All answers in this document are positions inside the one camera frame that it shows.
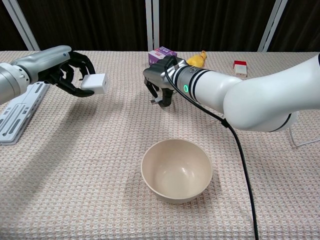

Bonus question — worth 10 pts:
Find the purple cardboard box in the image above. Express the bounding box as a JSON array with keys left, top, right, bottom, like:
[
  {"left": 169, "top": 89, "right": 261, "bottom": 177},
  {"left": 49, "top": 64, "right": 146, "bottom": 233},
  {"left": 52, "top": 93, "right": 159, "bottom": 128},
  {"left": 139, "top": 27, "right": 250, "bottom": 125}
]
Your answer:
[{"left": 147, "top": 45, "right": 178, "bottom": 67}]

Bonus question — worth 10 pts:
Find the white metal frame post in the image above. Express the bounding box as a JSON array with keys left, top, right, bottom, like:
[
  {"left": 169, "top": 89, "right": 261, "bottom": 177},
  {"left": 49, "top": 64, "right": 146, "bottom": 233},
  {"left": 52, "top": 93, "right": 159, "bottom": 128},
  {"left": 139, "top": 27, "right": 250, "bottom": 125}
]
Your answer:
[
  {"left": 0, "top": 0, "right": 41, "bottom": 51},
  {"left": 144, "top": 0, "right": 154, "bottom": 52},
  {"left": 257, "top": 0, "right": 289, "bottom": 53},
  {"left": 152, "top": 0, "right": 161, "bottom": 52}
]

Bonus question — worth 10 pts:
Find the white charger with cable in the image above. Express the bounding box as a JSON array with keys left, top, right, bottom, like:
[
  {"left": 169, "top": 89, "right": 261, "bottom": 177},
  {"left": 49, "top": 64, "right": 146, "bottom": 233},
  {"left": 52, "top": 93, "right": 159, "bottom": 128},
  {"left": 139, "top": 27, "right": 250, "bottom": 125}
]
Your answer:
[{"left": 149, "top": 98, "right": 320, "bottom": 150}]

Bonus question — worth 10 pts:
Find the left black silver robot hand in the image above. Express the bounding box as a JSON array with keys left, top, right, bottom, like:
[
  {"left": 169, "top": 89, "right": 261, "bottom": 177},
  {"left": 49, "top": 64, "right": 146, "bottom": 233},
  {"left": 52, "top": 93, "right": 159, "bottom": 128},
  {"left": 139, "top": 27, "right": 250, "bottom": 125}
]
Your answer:
[{"left": 16, "top": 44, "right": 96, "bottom": 98}]

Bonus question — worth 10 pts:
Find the white folding laptop stand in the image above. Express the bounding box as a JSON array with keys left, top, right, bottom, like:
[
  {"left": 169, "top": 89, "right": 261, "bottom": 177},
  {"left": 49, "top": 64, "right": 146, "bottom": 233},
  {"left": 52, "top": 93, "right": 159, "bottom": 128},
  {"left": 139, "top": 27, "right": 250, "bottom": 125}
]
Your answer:
[{"left": 0, "top": 81, "right": 51, "bottom": 147}]

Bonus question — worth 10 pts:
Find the beige waffle tablecloth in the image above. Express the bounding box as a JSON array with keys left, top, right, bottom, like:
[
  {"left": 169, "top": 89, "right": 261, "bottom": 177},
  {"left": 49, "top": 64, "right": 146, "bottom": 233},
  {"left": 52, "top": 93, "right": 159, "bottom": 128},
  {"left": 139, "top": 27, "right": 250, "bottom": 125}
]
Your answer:
[{"left": 0, "top": 50, "right": 320, "bottom": 240}]

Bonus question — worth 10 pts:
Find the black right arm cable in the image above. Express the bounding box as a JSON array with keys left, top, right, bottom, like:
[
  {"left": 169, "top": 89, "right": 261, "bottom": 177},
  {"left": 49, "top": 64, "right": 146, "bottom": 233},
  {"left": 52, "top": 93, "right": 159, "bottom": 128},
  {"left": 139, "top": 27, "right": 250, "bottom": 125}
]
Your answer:
[{"left": 163, "top": 55, "right": 260, "bottom": 240}]

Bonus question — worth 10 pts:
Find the beige bowl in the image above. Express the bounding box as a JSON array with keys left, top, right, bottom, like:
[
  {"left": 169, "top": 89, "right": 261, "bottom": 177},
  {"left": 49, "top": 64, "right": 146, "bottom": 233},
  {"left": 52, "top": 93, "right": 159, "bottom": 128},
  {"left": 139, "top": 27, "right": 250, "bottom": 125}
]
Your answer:
[{"left": 140, "top": 138, "right": 214, "bottom": 205}]

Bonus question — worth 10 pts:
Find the yellow rubber chicken toy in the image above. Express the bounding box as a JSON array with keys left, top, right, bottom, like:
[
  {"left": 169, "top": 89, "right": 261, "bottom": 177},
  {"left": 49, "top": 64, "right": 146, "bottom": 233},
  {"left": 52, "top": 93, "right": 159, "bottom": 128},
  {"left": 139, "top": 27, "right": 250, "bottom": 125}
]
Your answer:
[{"left": 186, "top": 50, "right": 209, "bottom": 69}]

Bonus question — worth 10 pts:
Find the dark pleated curtain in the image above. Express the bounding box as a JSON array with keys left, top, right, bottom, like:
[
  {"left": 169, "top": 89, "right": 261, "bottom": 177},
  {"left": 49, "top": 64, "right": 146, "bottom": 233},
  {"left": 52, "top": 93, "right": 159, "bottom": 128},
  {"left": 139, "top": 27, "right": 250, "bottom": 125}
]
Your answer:
[{"left": 0, "top": 0, "right": 320, "bottom": 53}]

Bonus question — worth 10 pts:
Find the small red white box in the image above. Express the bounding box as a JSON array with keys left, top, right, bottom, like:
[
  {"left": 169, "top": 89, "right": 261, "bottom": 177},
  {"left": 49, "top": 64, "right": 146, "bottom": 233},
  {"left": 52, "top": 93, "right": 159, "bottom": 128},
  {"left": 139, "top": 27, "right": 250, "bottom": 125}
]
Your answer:
[{"left": 232, "top": 60, "right": 249, "bottom": 79}]

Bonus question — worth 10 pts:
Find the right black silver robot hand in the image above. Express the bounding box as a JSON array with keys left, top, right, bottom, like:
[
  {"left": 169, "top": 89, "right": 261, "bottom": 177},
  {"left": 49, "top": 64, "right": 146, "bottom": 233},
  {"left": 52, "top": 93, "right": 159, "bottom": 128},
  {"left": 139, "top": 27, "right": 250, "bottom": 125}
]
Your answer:
[{"left": 142, "top": 55, "right": 187, "bottom": 108}]

